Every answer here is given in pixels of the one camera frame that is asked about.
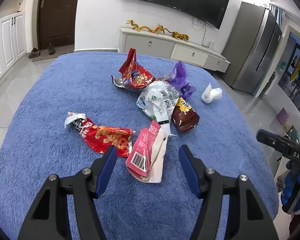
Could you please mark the brown snack packet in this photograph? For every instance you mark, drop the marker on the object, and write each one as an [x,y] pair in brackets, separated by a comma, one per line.
[185,118]

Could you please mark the red gold-print snack wrapper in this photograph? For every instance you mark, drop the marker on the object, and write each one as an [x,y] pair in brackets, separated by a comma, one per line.
[102,136]

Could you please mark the red blue-print chip bag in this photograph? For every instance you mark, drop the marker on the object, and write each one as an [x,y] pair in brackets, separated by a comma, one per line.
[135,72]

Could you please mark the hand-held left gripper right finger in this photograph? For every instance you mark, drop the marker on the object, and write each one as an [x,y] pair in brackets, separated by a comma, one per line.
[190,173]

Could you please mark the glass balcony door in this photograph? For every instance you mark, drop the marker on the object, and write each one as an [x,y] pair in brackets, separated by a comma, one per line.
[295,75]

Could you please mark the silver white foil wrapper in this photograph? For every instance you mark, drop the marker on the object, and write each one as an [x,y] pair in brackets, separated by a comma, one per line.
[156,100]

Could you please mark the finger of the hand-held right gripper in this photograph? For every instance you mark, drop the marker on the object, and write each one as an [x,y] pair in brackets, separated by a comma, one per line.
[281,143]

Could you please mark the gold dragon figurine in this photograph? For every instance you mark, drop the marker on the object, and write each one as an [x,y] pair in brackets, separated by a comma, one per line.
[150,28]

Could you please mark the white television cabinet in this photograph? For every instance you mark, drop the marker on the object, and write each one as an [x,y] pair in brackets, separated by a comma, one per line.
[165,46]

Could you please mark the blue fluffy blanket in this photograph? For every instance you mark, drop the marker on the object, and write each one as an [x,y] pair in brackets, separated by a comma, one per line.
[52,105]

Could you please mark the brown shoe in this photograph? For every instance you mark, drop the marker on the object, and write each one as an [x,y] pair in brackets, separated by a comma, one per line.
[51,48]
[34,53]

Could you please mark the pink paper packet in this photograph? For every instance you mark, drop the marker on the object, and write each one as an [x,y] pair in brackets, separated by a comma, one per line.
[142,152]

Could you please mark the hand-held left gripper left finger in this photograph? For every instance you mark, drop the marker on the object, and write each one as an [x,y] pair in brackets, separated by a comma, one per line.
[107,171]

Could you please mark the white device on cabinet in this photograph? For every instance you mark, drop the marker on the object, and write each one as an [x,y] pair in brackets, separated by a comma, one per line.
[211,44]

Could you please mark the brown doormat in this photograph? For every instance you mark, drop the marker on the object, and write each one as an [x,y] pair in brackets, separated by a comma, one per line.
[48,56]

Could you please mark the grey refrigerator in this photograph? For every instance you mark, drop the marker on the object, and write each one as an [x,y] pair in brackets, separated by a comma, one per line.
[252,50]

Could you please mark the gold tiger figurine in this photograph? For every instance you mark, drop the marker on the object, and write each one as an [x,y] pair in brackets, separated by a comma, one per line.
[181,36]

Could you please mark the white crumpled tissue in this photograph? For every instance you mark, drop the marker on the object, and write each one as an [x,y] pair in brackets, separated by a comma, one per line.
[212,95]

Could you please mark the brown entrance door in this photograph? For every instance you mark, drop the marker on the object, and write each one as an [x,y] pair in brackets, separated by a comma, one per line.
[57,15]

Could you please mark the person's right hand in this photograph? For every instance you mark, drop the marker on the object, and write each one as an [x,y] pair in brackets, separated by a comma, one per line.
[290,190]

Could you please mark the purple box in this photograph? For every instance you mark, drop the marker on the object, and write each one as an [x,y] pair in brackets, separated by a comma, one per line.
[283,116]

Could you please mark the purple plastic wrapper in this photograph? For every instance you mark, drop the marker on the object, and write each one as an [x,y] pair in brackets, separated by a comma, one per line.
[178,76]

